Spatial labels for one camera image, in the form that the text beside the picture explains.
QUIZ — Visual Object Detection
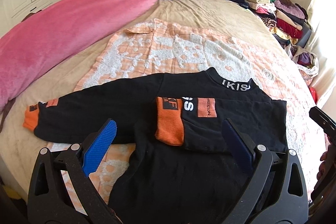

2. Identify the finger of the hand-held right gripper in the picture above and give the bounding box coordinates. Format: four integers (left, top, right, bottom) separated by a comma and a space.
309, 106, 336, 136

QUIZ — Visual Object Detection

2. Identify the pink fleece blanket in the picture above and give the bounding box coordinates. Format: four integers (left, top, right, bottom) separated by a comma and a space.
0, 0, 182, 112

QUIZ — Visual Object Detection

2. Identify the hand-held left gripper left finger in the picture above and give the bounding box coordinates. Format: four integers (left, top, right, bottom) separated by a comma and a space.
27, 118, 124, 224

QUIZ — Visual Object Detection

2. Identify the white bag of clothes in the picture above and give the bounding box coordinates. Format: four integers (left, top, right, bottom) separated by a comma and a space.
288, 44, 320, 80

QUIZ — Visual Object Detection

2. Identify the orange and white towel blanket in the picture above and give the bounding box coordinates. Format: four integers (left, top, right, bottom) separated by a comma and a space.
47, 19, 328, 214

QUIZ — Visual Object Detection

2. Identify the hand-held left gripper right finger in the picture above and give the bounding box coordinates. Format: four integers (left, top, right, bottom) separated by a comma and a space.
222, 118, 309, 224

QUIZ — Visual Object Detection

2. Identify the pile of folded clothes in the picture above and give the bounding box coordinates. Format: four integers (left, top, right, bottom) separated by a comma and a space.
241, 0, 312, 46

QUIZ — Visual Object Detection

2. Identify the black sweater with orange cuffs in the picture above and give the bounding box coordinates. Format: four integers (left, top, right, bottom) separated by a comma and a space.
22, 68, 288, 224

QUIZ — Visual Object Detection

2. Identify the red plastic bag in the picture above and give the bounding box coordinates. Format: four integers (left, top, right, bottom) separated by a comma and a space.
309, 86, 319, 103

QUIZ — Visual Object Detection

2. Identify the beige bed sheet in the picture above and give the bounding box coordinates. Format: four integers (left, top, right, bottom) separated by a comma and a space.
0, 0, 326, 203

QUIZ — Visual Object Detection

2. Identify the person's right hand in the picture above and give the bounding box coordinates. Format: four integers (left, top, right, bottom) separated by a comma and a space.
317, 144, 336, 180

